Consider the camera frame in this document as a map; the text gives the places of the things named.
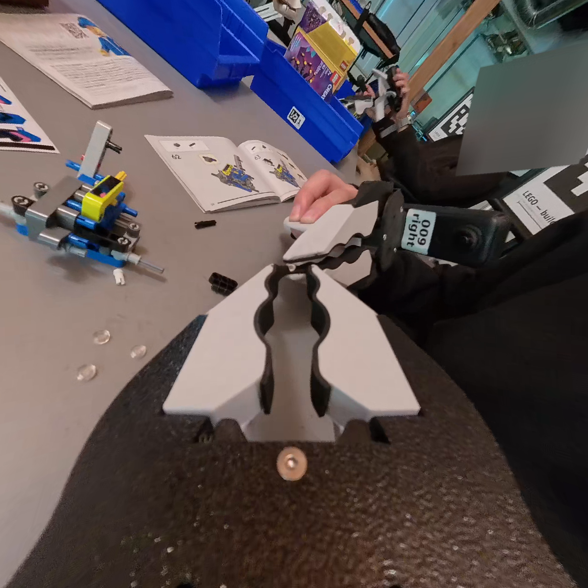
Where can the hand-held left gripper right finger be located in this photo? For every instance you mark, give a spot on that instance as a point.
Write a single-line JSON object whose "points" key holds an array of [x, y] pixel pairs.
{"points": [[363, 363]]}

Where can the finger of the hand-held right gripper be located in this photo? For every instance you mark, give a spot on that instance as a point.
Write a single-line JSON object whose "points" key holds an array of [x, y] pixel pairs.
{"points": [[356, 241], [330, 229]]}

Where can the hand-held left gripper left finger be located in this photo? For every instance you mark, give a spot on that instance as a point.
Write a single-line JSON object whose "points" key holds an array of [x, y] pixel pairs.
{"points": [[220, 363]]}

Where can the another person's forearm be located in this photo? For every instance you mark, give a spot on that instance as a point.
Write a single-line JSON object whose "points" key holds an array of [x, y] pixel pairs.
{"points": [[413, 156]]}

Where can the black lego connector piece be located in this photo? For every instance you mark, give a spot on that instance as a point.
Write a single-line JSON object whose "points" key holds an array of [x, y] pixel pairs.
{"points": [[223, 282]]}

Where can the open lego instruction booklet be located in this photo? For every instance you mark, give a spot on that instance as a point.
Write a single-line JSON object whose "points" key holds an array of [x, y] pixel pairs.
{"points": [[220, 170]]}

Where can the black lego pin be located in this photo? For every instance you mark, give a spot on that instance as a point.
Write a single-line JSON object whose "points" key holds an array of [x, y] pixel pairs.
{"points": [[205, 224]]}

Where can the white lego connector piece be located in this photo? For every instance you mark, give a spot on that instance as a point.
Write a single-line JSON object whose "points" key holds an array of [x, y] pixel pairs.
{"points": [[119, 276]]}

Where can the yellow purple lego box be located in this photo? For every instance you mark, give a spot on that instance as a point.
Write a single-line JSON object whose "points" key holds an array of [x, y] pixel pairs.
{"points": [[321, 16], [321, 64]]}

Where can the blue yellow grey lego model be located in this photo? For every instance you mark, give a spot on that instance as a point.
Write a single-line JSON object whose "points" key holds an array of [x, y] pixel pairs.
{"points": [[73, 216]]}

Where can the lego sticker sheet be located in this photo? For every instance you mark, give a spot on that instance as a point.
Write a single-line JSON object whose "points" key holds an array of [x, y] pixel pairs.
{"points": [[23, 128]]}

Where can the person's right hand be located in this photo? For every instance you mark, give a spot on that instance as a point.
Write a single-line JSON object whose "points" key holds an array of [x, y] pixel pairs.
{"points": [[324, 195]]}

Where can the clear round bumper dot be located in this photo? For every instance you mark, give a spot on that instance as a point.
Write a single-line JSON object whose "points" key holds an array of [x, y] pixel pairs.
{"points": [[138, 352], [101, 337], [87, 372]]}

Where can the white printed sign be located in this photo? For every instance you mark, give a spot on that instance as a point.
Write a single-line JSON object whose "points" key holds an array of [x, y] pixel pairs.
{"points": [[537, 202]]}

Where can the black white marker tag sign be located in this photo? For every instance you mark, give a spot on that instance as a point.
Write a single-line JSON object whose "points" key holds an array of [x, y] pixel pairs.
{"points": [[452, 121]]}

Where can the blue plastic bin with tag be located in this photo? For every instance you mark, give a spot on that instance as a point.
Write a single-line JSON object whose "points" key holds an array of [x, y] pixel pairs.
{"points": [[312, 115]]}

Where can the person's black jacket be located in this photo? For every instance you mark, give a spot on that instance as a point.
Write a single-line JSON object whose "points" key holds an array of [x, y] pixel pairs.
{"points": [[505, 390]]}

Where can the closed white booklet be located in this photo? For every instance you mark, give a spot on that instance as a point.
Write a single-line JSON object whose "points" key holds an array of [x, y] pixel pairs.
{"points": [[92, 64]]}

